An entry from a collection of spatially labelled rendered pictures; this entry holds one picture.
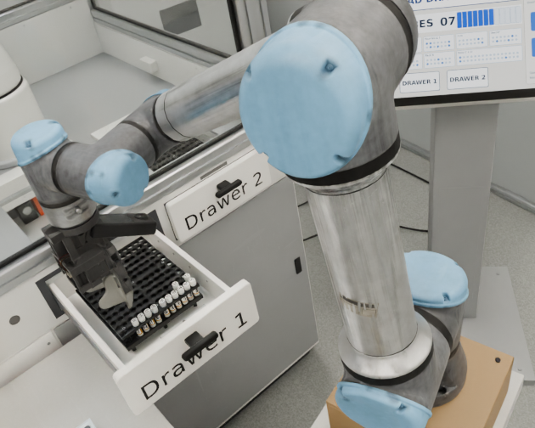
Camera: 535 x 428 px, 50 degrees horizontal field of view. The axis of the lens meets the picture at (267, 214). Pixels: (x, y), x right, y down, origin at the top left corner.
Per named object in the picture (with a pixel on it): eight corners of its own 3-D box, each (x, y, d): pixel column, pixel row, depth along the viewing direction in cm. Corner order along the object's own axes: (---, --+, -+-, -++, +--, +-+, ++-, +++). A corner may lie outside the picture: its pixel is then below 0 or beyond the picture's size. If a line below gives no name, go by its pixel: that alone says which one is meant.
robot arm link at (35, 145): (36, 150, 75) (-8, 141, 79) (67, 215, 82) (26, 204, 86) (76, 119, 80) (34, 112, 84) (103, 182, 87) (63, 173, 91)
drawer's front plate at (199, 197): (272, 183, 148) (265, 147, 141) (180, 243, 136) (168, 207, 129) (267, 181, 149) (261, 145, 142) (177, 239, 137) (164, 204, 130)
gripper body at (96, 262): (64, 275, 97) (34, 222, 89) (108, 248, 101) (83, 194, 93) (84, 298, 92) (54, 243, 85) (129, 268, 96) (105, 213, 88)
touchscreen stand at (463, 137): (534, 385, 182) (600, 99, 118) (389, 382, 191) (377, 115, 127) (506, 272, 220) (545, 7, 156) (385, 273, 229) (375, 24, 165)
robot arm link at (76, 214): (75, 171, 91) (98, 191, 85) (85, 194, 93) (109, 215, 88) (30, 195, 87) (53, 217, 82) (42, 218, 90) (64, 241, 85)
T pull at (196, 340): (219, 337, 102) (218, 332, 101) (185, 363, 99) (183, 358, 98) (207, 326, 104) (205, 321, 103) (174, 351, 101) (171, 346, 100)
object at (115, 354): (246, 315, 113) (240, 294, 109) (136, 400, 102) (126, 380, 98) (143, 230, 139) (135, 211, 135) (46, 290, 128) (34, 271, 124)
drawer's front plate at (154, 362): (260, 319, 114) (250, 281, 107) (136, 417, 101) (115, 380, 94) (254, 315, 115) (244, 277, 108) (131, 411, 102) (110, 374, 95)
